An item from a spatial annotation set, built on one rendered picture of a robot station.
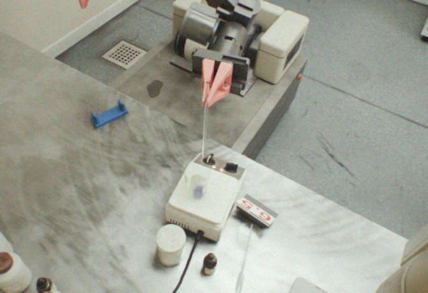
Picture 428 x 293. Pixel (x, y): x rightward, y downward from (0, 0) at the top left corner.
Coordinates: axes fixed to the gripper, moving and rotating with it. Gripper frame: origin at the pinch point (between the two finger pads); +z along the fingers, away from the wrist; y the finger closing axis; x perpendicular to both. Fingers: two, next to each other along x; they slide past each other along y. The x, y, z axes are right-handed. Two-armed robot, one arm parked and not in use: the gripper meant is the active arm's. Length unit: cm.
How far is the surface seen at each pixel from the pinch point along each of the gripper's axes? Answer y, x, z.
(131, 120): -25.7, 34.6, -19.9
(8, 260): -28.4, 24.4, 26.2
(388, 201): 76, 112, -71
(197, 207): 0.7, 26.3, 5.2
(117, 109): -30, 33, -22
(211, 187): 2.1, 26.3, -0.5
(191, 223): 0.0, 30.3, 7.0
